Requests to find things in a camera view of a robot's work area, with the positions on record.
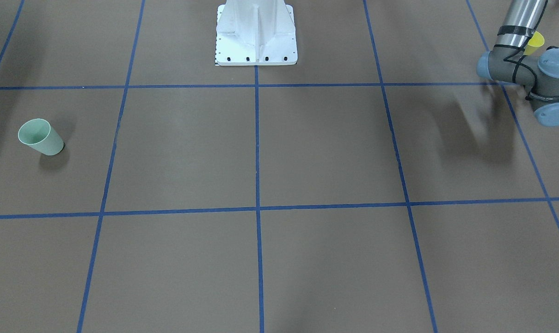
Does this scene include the yellow plastic cup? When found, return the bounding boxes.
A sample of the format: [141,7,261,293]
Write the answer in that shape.
[523,31,545,56]

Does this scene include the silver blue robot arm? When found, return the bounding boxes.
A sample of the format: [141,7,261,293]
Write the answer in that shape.
[476,0,559,127]

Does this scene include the green plastic cup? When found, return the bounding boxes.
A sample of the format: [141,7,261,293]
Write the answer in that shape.
[18,118,65,156]

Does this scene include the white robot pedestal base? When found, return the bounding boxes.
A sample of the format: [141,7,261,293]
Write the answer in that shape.
[215,0,298,66]

